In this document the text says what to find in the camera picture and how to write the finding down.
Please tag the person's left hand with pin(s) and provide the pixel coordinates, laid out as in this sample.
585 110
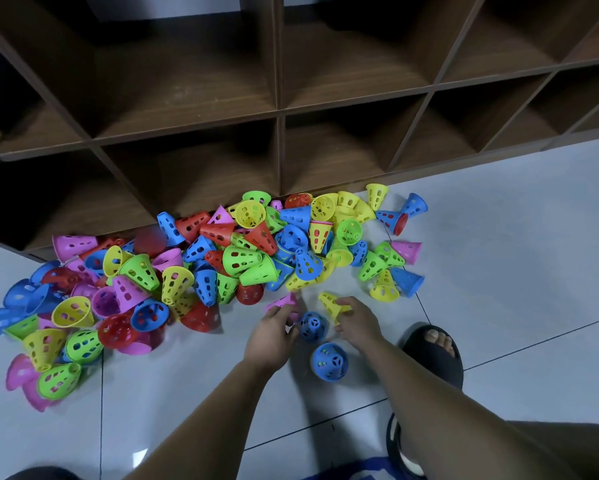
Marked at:
269 342

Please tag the person's right hand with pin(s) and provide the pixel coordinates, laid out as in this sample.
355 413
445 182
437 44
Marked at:
362 327

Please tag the person's right thumb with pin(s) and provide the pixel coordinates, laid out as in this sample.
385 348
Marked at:
342 324

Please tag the person's left thumb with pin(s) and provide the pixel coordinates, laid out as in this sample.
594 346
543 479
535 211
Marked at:
292 335

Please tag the yellow perforated plastic cone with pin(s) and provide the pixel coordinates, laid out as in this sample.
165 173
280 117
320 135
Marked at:
329 302

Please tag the pink perforated plastic cone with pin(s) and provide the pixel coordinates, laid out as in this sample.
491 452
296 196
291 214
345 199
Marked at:
283 300

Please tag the person's right forearm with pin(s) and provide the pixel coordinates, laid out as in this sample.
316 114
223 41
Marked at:
444 419

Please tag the person's left forearm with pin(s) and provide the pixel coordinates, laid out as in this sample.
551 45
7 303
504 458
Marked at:
214 424

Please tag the blue perforated plastic cone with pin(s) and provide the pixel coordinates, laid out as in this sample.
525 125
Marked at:
329 362
313 327

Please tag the person's foot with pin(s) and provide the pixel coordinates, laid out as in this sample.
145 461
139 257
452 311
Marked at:
439 339

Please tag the black slipper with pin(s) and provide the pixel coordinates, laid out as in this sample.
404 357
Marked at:
393 444
442 367

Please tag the blue patterned cloth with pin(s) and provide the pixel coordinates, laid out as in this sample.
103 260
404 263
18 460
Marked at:
359 469

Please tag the pile of colourful perforated cones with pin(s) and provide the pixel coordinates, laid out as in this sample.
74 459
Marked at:
139 274

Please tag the dark brown wooden shelf unit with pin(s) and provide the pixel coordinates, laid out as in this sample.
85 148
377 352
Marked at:
189 79

